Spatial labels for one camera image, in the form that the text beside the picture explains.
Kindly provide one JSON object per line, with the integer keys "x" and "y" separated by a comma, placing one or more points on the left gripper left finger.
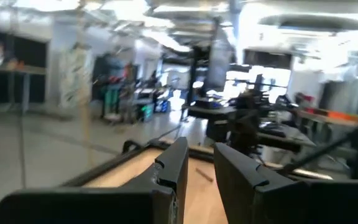
{"x": 166, "y": 174}

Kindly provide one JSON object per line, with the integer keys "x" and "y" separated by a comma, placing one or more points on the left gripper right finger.
{"x": 244, "y": 186}

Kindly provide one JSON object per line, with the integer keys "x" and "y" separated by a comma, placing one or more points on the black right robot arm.
{"x": 244, "y": 130}

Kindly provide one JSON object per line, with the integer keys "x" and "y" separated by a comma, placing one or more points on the brown crayon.
{"x": 204, "y": 175}

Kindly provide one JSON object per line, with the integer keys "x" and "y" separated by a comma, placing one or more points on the black monitor stand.
{"x": 194, "y": 74}

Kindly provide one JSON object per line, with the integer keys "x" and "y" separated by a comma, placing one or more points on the orange box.
{"x": 340, "y": 115}

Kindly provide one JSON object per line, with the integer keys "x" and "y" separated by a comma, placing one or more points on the dark shelving unit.
{"x": 30, "y": 84}

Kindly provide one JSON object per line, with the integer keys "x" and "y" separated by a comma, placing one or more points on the black aluminium table frame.
{"x": 104, "y": 168}

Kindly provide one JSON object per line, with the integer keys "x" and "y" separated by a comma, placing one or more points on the patterned wall panel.
{"x": 75, "y": 77}

